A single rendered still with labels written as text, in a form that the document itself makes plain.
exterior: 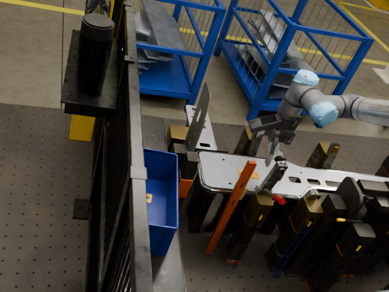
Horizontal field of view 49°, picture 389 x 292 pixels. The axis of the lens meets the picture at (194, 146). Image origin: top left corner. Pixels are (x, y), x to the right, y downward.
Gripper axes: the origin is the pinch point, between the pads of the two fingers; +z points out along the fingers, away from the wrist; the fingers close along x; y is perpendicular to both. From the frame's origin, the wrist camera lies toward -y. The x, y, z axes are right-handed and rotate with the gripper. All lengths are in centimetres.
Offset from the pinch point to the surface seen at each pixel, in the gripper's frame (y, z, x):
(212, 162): -13.8, 12.0, 4.6
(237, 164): -3.3, 11.6, 5.0
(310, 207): 15.9, 3.9, -20.9
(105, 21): -65, -47, -22
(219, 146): -7.5, 13.7, 17.5
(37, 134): -80, 44, 44
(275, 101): 109, 89, 190
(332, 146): 38.8, 1.1, 13.5
